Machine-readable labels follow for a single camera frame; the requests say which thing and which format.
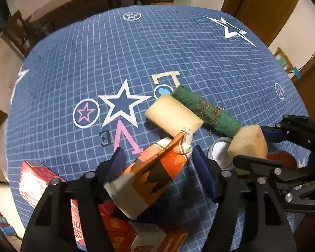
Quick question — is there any small wooden frame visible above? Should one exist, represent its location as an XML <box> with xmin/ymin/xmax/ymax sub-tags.
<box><xmin>274</xmin><ymin>47</ymin><xmax>297</xmax><ymax>72</ymax></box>

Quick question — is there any green scouring pad roll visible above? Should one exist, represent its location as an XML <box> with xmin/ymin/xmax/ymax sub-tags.
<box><xmin>171</xmin><ymin>85</ymin><xmax>241</xmax><ymax>139</ymax></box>

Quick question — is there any red paper packet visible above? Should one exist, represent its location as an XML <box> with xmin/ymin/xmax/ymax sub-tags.
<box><xmin>98</xmin><ymin>202</ymin><xmax>137</xmax><ymax>252</ymax></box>

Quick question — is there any dark wooden chair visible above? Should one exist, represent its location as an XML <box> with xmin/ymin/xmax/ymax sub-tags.
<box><xmin>3</xmin><ymin>10</ymin><xmax>33</xmax><ymax>57</ymax></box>

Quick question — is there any dark wooden table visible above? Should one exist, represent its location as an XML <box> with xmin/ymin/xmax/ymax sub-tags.
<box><xmin>29</xmin><ymin>0</ymin><xmax>159</xmax><ymax>33</ymax></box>

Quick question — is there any brown wooden door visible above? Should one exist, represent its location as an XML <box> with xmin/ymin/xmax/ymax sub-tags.
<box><xmin>220</xmin><ymin>0</ymin><xmax>303</xmax><ymax>46</ymax></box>

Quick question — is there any orange and white snack packet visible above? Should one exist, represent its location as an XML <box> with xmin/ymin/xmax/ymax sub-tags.
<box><xmin>104</xmin><ymin>127</ymin><xmax>193</xmax><ymax>221</ymax></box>

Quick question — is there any white plastic bag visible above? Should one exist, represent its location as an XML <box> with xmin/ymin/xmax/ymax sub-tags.
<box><xmin>0</xmin><ymin>119</ymin><xmax>9</xmax><ymax>183</ymax></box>

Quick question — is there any small beige sponge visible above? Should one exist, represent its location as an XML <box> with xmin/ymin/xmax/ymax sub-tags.
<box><xmin>227</xmin><ymin>125</ymin><xmax>268</xmax><ymax>161</ymax></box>

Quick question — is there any red box with white panel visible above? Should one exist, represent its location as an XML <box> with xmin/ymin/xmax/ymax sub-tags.
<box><xmin>131</xmin><ymin>222</ymin><xmax>189</xmax><ymax>252</ymax></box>

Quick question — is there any white round lid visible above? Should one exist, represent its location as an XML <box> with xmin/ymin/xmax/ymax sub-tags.
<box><xmin>208</xmin><ymin>137</ymin><xmax>235</xmax><ymax>170</ymax></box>

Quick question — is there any red apple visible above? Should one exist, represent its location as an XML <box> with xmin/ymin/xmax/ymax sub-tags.
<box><xmin>267</xmin><ymin>151</ymin><xmax>298</xmax><ymax>170</ymax></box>

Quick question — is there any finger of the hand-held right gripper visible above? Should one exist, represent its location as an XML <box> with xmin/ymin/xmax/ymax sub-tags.
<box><xmin>233</xmin><ymin>155</ymin><xmax>315</xmax><ymax>213</ymax></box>
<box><xmin>261</xmin><ymin>115</ymin><xmax>315</xmax><ymax>150</ymax></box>

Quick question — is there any large beige sponge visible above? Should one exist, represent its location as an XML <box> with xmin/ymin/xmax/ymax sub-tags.
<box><xmin>144</xmin><ymin>94</ymin><xmax>204</xmax><ymax>137</ymax></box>

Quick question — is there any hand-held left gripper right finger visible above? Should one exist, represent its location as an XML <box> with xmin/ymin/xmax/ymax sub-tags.
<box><xmin>192</xmin><ymin>145</ymin><xmax>297</xmax><ymax>252</ymax></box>

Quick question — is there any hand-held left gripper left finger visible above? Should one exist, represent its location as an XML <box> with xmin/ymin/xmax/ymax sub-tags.
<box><xmin>20</xmin><ymin>148</ymin><xmax>126</xmax><ymax>252</ymax></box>

